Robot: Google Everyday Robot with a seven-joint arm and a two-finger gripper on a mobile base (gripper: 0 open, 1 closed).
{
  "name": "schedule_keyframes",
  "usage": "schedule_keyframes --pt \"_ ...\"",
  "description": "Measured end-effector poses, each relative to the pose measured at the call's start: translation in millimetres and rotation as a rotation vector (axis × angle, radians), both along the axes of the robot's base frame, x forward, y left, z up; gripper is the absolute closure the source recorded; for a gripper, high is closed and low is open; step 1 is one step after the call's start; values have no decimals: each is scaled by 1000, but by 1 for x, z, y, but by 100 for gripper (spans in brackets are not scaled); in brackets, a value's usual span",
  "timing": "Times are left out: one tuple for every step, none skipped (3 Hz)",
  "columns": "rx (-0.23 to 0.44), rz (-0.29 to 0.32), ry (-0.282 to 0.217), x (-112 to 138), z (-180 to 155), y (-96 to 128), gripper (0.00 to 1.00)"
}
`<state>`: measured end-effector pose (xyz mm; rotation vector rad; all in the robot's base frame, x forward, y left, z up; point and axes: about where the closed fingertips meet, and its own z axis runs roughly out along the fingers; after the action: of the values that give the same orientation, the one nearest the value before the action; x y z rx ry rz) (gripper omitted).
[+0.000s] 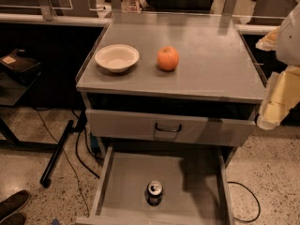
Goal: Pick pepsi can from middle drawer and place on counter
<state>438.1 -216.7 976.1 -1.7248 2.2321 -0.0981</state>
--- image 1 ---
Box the orange fruit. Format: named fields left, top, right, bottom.
left=157, top=46, right=179, bottom=71

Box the black floor cable right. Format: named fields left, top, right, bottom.
left=227, top=181, right=262, bottom=224

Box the black stand leg with wheel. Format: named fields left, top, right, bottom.
left=39, top=111, right=86, bottom=188

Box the black floor cable left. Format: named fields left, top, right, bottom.
left=31, top=106, right=104, bottom=218

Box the black floor cable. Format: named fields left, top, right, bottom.
left=31, top=106, right=104, bottom=218
left=227, top=181, right=262, bottom=224

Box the dark shoe upper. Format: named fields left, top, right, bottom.
left=0, top=190, right=31, bottom=220

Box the blue pepsi can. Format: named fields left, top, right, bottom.
left=144, top=180, right=164, bottom=206

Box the grey top drawer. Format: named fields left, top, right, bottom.
left=86, top=109, right=255, bottom=146

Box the black drawer handle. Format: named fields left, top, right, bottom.
left=155, top=123, right=182, bottom=133

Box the open grey middle drawer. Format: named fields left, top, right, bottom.
left=76, top=146, right=235, bottom=225

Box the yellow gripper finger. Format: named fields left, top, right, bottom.
left=255, top=27, right=279, bottom=52
left=257, top=66, right=300, bottom=130

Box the grey metal drawer cabinet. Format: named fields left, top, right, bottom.
left=77, top=13, right=264, bottom=159

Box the black box on shelf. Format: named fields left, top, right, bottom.
left=0, top=49, right=41, bottom=85

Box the dark side table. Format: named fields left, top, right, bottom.
left=0, top=70, right=60, bottom=152

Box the dark shoe lower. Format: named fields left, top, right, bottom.
left=0, top=213, right=26, bottom=225

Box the dark shoe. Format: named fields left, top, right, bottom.
left=0, top=190, right=31, bottom=220
left=0, top=213, right=26, bottom=225

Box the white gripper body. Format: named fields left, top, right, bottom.
left=276, top=3, right=300, bottom=67

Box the white bowl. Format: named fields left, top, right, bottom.
left=95, top=44, right=140, bottom=73

